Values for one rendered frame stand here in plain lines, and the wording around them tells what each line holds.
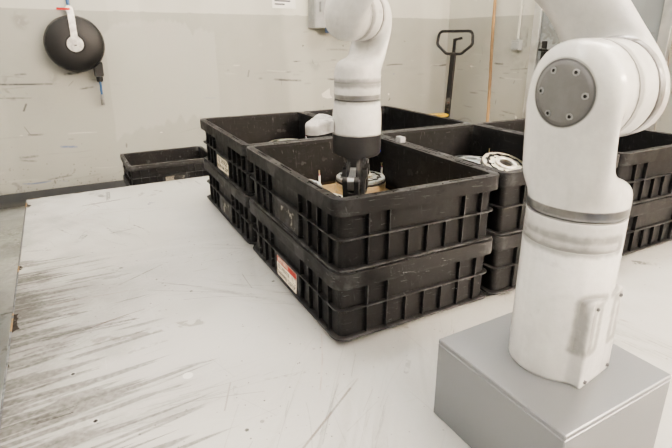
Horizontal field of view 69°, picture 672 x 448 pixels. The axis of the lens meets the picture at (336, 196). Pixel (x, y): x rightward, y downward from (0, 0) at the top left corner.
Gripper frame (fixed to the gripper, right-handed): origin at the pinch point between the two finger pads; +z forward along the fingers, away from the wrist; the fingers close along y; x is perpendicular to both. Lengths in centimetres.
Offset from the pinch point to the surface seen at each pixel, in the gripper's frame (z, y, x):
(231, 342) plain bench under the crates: 15.4, -15.0, 16.6
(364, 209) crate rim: -5.9, -12.2, -2.7
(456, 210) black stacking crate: -2.6, -0.8, -15.9
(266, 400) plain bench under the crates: 15.3, -26.1, 7.7
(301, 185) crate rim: -6.9, -5.6, 7.6
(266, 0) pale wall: -56, 336, 117
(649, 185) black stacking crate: 0, 30, -56
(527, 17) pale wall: -43, 382, -95
